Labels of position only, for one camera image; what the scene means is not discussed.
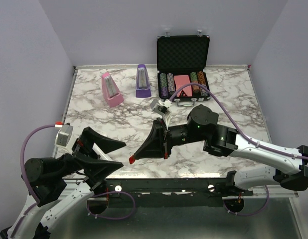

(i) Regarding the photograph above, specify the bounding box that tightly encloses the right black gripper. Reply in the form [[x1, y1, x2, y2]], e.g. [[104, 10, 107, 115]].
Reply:
[[134, 118, 206, 160]]

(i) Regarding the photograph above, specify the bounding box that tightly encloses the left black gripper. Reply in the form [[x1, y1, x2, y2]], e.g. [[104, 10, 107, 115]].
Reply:
[[56, 126, 127, 182]]

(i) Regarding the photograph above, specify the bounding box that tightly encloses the red key fob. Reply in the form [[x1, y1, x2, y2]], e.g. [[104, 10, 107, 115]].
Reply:
[[129, 156, 136, 164]]

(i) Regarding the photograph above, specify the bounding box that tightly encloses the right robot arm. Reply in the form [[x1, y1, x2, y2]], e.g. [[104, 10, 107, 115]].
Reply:
[[129, 104, 308, 195]]

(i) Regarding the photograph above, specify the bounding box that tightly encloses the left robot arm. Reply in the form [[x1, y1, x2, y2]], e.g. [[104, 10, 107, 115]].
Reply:
[[0, 122, 126, 239]]

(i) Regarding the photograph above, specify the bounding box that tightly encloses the white microphone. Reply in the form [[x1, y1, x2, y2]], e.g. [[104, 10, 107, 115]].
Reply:
[[92, 143, 113, 161]]

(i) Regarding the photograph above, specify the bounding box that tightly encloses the purple metronome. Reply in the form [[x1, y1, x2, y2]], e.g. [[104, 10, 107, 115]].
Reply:
[[136, 64, 152, 98]]

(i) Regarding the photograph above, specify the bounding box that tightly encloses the pink metronome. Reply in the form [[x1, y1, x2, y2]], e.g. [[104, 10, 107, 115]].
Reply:
[[101, 72, 124, 108]]

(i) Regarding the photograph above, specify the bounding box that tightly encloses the pink playing card deck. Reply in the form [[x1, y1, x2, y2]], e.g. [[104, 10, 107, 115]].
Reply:
[[174, 75, 192, 97]]

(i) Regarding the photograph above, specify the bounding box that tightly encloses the black poker chip case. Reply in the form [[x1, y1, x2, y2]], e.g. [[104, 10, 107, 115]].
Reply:
[[156, 35, 210, 106]]

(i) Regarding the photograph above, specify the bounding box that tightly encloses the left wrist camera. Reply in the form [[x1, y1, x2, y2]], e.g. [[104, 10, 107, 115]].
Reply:
[[54, 122, 73, 149]]

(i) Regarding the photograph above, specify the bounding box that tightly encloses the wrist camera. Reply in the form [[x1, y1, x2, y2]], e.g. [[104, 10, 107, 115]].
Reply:
[[54, 122, 73, 149], [150, 99, 172, 128]]

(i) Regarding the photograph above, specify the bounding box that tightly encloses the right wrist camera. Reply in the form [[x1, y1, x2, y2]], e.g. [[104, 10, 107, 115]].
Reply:
[[150, 99, 172, 128]]

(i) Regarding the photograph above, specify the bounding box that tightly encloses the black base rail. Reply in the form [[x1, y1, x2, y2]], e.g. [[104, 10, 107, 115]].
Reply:
[[87, 178, 253, 212]]

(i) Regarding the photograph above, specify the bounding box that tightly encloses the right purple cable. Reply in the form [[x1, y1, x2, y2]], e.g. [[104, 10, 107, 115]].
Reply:
[[168, 83, 308, 217]]

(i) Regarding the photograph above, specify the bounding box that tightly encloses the purple cable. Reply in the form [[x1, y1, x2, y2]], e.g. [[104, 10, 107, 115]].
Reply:
[[9, 124, 137, 239], [168, 83, 308, 217]]

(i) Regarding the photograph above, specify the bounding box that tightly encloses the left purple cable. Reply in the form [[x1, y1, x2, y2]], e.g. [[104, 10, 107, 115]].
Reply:
[[9, 124, 137, 239]]

